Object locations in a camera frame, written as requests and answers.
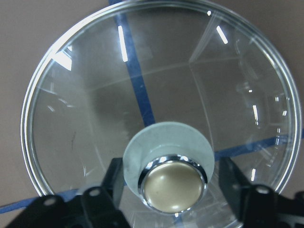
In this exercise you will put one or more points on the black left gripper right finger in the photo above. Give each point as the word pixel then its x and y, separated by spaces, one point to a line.
pixel 257 205

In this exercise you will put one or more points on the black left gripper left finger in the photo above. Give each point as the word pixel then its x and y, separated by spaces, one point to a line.
pixel 96 207

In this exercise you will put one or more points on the glass pot lid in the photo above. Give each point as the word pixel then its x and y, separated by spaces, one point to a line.
pixel 171 87

